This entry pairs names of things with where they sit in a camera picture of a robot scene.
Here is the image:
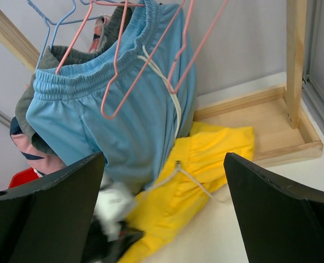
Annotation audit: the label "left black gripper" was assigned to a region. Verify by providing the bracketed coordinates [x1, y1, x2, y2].
[81, 218, 144, 262]

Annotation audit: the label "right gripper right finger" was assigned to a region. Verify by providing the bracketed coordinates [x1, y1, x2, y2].
[224, 153, 324, 262]

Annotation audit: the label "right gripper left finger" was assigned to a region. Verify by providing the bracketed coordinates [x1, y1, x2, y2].
[0, 152, 105, 262]

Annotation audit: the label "pink shark-print shorts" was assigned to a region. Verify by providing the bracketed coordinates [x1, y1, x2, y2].
[10, 15, 111, 176]

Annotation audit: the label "yellow shorts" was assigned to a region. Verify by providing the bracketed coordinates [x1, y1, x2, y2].
[120, 122, 255, 262]

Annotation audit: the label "light blue shorts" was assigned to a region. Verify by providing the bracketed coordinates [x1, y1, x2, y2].
[26, 1, 196, 193]

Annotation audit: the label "grey shorts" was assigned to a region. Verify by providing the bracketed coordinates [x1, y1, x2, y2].
[14, 6, 145, 164]

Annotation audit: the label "pink wire hanger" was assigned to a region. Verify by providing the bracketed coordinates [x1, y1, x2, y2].
[167, 0, 228, 94]
[101, 1, 186, 119]
[55, 1, 145, 75]

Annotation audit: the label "blue wire hanger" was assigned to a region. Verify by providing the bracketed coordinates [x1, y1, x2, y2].
[27, 0, 94, 71]

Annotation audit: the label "red plastic tray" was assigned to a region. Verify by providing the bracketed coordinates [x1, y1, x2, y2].
[8, 168, 40, 188]

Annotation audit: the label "wooden clothes rack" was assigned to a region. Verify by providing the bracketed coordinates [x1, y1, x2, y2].
[0, 10, 323, 167]

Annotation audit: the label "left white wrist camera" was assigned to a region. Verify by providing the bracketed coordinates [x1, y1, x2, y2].
[94, 176, 135, 242]

